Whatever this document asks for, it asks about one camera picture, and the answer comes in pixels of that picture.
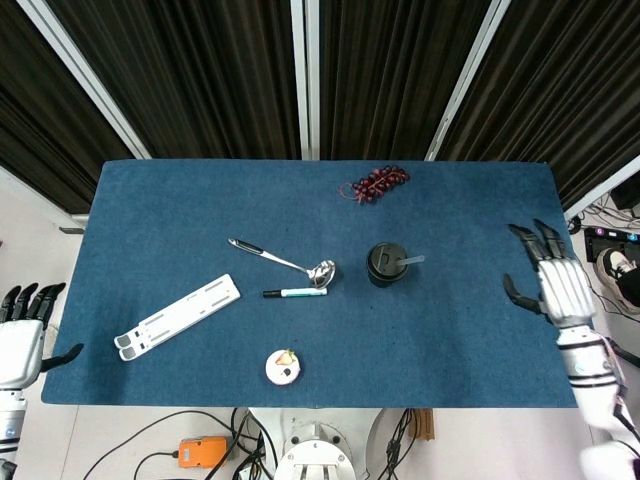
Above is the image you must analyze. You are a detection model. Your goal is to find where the white robot torso base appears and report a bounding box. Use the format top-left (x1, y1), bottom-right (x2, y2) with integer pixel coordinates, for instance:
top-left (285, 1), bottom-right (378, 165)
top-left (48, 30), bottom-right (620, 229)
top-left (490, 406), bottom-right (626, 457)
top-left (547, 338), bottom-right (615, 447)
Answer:
top-left (247, 407), bottom-right (387, 480)

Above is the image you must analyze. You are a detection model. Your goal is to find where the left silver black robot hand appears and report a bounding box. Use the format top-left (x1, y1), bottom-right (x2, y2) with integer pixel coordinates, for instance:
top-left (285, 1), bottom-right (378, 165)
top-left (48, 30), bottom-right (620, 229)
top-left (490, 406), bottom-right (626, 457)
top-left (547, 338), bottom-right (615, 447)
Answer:
top-left (0, 282), bottom-right (85, 390)

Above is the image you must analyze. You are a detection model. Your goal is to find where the white black sneaker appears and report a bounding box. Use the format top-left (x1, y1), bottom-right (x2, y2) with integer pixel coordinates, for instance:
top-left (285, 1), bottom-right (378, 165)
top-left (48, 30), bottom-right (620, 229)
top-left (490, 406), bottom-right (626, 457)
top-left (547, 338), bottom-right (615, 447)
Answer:
top-left (595, 247), bottom-right (640, 316)

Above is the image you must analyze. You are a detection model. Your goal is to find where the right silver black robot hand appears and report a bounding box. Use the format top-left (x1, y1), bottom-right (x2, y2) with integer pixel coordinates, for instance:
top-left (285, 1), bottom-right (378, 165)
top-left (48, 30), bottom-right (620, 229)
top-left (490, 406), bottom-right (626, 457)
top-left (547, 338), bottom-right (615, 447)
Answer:
top-left (502, 218), bottom-right (598, 330)

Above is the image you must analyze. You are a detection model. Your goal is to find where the white folding laptop stand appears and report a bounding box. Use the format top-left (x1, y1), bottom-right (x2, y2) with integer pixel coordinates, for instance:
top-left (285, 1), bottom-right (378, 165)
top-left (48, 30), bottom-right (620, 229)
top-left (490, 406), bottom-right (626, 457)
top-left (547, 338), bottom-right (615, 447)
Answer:
top-left (113, 273), bottom-right (242, 362)

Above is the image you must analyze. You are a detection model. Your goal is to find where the black plastic cup lid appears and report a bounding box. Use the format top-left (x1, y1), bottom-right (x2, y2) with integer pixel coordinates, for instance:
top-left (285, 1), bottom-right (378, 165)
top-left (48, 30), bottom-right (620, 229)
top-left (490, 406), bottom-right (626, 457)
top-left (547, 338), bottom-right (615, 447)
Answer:
top-left (365, 242), bottom-right (408, 277)

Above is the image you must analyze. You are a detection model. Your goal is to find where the bunch of red grapes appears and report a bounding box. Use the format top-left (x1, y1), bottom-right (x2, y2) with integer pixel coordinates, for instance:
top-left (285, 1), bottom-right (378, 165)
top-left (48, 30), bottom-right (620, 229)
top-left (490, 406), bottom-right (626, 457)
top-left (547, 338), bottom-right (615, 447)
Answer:
top-left (339, 165), bottom-right (411, 205)

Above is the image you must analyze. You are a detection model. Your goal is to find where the steel ladle with black handle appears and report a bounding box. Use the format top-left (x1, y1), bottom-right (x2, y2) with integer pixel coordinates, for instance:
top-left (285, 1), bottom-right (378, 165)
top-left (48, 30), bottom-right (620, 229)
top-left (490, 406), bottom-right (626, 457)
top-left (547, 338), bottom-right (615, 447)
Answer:
top-left (228, 237), bottom-right (337, 290)

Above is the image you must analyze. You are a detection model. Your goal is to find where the black paper coffee cup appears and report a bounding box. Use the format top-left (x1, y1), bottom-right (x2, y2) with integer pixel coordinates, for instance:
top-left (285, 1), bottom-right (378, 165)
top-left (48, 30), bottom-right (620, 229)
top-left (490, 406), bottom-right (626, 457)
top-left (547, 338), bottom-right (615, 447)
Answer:
top-left (367, 267), bottom-right (408, 289)

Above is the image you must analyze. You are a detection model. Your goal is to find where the white double frame post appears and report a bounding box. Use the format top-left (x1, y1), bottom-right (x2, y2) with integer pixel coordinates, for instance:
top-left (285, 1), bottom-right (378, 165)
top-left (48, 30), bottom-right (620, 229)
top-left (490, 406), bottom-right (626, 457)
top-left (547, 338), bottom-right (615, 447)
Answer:
top-left (289, 0), bottom-right (322, 162)

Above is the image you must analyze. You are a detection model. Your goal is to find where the black cable bundle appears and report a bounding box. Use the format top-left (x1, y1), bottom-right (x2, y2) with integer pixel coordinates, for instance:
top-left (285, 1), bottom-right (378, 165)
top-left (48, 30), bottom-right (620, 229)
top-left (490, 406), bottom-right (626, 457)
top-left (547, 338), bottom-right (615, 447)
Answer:
top-left (377, 408), bottom-right (422, 480)

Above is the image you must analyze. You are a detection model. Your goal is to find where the pink white toy cake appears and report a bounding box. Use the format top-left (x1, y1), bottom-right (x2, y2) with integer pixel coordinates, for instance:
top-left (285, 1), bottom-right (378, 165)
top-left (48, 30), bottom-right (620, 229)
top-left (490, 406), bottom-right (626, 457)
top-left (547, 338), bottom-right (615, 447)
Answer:
top-left (264, 348), bottom-right (302, 387)

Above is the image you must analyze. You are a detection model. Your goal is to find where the black box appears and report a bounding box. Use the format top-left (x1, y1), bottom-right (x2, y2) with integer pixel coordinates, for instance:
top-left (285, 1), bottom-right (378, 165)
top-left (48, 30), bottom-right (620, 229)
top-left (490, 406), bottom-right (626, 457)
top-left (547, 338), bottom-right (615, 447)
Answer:
top-left (610, 172), bottom-right (640, 212)

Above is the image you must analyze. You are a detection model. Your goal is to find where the blue fabric table cloth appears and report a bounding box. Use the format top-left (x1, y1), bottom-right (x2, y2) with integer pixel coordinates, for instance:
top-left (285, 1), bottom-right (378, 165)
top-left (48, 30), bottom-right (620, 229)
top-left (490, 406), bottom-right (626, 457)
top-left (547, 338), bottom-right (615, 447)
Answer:
top-left (40, 159), bottom-right (584, 409)

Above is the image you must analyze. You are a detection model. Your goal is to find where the black device with coloured lights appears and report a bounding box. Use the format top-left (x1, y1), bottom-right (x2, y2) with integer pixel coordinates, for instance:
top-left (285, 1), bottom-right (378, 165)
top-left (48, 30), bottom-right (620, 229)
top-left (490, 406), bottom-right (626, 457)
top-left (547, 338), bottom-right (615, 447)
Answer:
top-left (583, 225), bottom-right (627, 262)

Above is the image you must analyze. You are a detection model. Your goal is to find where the orange handheld device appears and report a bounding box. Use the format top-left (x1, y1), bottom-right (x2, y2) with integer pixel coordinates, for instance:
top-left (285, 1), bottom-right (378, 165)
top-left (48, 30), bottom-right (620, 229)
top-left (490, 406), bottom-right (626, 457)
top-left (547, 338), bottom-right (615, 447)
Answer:
top-left (178, 436), bottom-right (229, 470)

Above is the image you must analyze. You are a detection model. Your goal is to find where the black floor cable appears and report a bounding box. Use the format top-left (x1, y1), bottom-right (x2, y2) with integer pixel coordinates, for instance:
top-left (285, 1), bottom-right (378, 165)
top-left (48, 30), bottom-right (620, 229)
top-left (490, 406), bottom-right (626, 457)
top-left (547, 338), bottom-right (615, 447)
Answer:
top-left (82, 409), bottom-right (236, 480)

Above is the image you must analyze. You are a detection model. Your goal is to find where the wooden block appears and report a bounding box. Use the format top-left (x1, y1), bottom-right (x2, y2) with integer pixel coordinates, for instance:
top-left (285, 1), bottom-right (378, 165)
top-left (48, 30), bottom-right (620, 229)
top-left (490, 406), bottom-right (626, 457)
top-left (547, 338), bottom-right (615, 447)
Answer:
top-left (411, 408), bottom-right (436, 442)

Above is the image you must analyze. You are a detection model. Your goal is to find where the dark pleated curtain panel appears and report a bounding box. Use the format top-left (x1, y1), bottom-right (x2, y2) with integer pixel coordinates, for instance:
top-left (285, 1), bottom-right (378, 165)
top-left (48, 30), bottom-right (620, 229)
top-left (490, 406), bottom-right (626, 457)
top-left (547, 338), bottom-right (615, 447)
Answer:
top-left (438, 0), bottom-right (640, 212)
top-left (0, 0), bottom-right (135, 215)
top-left (45, 0), bottom-right (303, 161)
top-left (318, 0), bottom-right (494, 162)

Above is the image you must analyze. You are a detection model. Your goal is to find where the white slanted frame post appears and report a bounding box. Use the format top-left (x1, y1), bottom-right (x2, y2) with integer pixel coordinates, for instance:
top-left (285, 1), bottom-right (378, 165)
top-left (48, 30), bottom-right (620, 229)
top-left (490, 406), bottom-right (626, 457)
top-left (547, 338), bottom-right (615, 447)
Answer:
top-left (424, 0), bottom-right (512, 162)
top-left (563, 154), bottom-right (640, 221)
top-left (17, 0), bottom-right (152, 160)

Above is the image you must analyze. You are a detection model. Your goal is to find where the green white marker pen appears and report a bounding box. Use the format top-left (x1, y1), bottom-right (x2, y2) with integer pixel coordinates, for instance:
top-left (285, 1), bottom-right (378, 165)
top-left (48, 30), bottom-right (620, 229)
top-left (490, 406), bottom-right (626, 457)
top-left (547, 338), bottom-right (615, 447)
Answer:
top-left (262, 287), bottom-right (329, 299)

